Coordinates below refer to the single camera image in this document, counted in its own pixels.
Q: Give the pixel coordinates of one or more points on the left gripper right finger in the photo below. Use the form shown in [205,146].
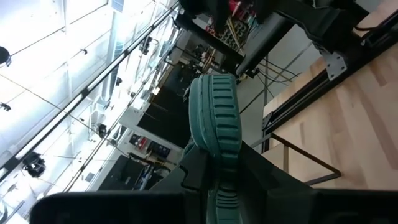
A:
[280,202]

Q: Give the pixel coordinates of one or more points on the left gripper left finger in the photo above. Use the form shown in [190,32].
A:
[124,208]

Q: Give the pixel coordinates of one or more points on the teal rubber slide sandal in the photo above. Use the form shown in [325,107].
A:
[217,118]

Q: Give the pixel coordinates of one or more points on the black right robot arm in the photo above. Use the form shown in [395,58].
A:
[326,25]

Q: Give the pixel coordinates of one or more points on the wooden shelf with black legs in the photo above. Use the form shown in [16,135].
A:
[273,155]

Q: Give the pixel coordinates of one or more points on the black room divider panels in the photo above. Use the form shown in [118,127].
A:
[168,118]

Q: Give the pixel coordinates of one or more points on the black desk support bar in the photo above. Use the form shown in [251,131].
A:
[264,43]

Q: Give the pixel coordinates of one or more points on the black overhead camera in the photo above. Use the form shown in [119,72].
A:
[34,165]

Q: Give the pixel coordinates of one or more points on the black aluminium table frame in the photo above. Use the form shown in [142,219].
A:
[311,90]

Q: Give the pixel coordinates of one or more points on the black overhead frame beam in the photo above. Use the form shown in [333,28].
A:
[93,90]

